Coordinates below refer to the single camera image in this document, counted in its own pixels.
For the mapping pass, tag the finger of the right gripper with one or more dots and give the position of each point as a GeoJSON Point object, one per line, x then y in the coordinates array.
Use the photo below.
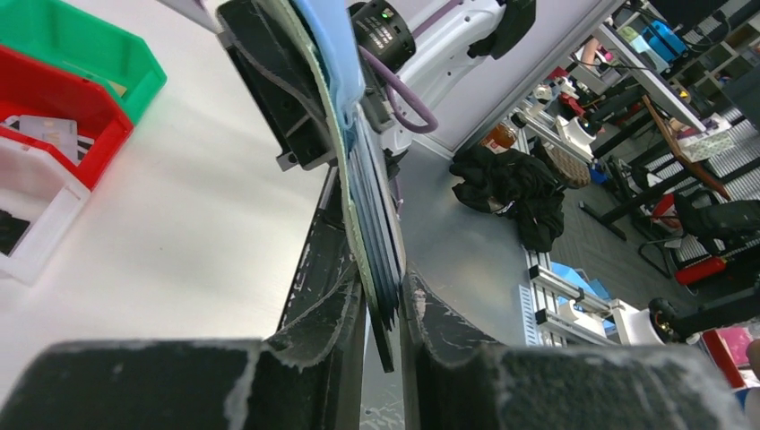
{"type": "Point", "coordinates": [279, 79]}

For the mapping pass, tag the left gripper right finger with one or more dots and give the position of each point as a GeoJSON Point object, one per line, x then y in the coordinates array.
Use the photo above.
{"type": "Point", "coordinates": [455, 376]}

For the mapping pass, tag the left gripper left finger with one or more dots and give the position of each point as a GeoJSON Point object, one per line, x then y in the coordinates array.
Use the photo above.
{"type": "Point", "coordinates": [305, 376]}

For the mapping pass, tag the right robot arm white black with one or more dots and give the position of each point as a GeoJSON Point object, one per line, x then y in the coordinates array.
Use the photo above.
{"type": "Point", "coordinates": [396, 71]}

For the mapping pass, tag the white cards in red bin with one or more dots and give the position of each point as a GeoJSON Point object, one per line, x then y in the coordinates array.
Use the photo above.
{"type": "Point", "coordinates": [61, 133]}

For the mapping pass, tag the black cloth heap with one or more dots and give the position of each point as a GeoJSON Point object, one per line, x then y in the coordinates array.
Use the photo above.
{"type": "Point", "coordinates": [512, 185]}

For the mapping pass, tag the green plastic bin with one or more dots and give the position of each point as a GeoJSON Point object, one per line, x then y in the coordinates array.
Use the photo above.
{"type": "Point", "coordinates": [64, 36]}

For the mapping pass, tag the red plastic bin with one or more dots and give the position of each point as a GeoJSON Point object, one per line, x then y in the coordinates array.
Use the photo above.
{"type": "Point", "coordinates": [30, 87]}

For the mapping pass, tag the clear white bin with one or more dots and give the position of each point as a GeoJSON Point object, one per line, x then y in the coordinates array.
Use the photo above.
{"type": "Point", "coordinates": [36, 187]}

